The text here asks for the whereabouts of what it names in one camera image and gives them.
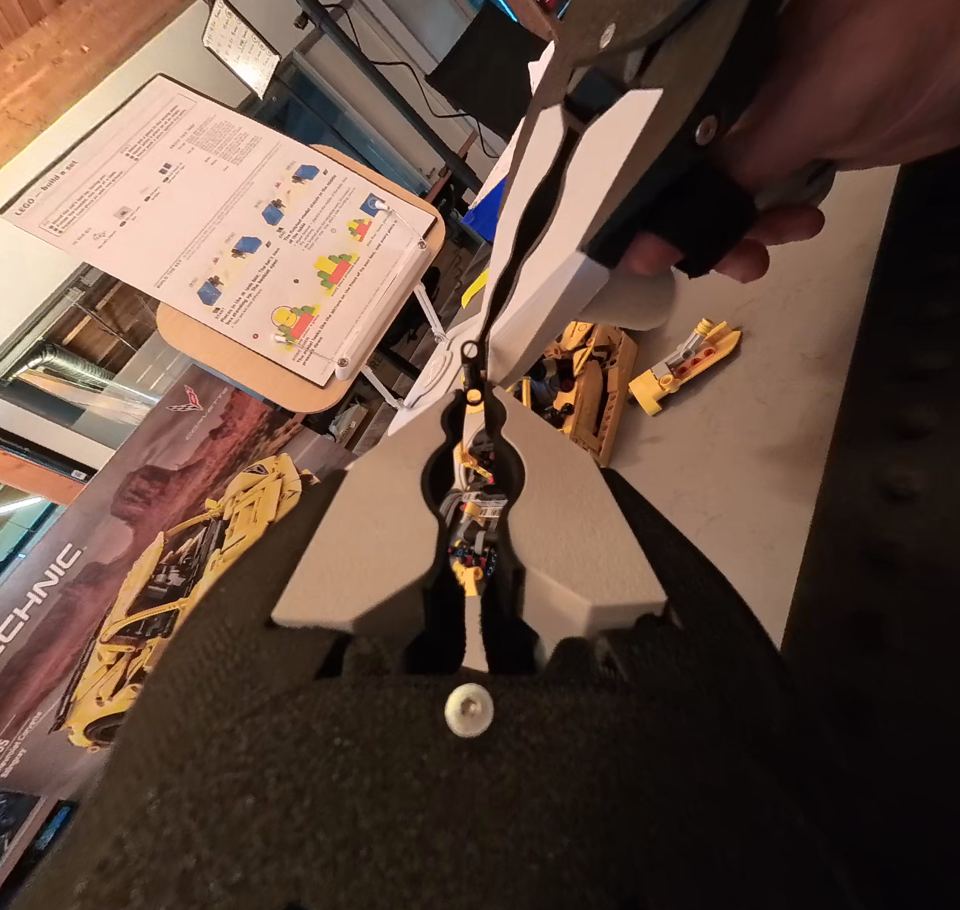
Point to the yellow brick wing piece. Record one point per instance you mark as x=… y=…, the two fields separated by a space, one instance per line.
x=683 y=370

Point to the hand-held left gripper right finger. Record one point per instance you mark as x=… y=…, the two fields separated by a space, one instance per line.
x=585 y=550

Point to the grey desk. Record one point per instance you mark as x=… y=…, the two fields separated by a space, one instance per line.
x=750 y=445

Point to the toy car set box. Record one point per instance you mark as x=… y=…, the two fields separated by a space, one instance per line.
x=150 y=550

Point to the black monitor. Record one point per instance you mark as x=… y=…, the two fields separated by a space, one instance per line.
x=488 y=70

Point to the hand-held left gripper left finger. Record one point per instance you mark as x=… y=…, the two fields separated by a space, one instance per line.
x=360 y=550

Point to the white board stand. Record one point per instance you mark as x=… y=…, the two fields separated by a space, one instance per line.
x=405 y=362

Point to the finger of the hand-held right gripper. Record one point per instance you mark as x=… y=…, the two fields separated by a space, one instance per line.
x=513 y=242
x=600 y=190

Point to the white notice sheet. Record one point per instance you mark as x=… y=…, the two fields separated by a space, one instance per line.
x=240 y=47

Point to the printed instruction sheet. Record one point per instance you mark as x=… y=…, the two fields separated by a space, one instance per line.
x=225 y=220

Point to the black brick pin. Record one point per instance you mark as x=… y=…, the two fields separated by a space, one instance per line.
x=473 y=362

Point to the person's right hand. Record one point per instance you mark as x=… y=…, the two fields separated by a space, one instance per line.
x=870 y=70

